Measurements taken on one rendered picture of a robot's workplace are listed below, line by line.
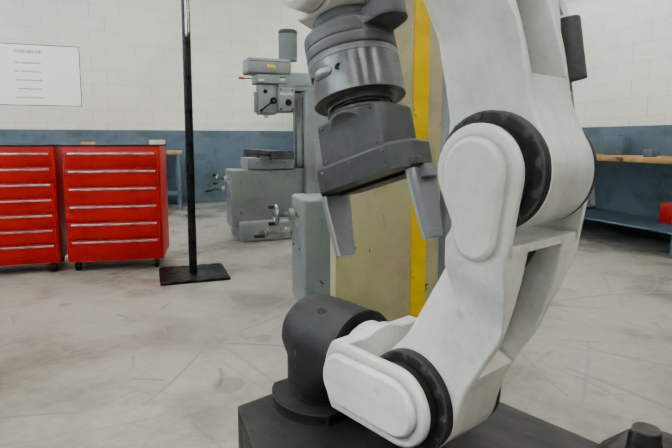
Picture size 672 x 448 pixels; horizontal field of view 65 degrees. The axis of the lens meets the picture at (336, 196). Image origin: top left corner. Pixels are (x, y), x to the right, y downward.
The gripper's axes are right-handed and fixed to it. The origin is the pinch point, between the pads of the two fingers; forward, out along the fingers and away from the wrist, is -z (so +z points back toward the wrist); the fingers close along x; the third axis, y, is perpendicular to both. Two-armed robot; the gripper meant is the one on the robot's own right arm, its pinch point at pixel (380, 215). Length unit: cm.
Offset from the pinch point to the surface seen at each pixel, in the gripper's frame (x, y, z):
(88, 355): -247, 53, -22
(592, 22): -160, 627, 246
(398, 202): -89, 113, 18
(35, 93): -787, 182, 335
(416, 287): -95, 122, -13
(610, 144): -159, 580, 90
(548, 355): -96, 214, -58
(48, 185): -402, 84, 100
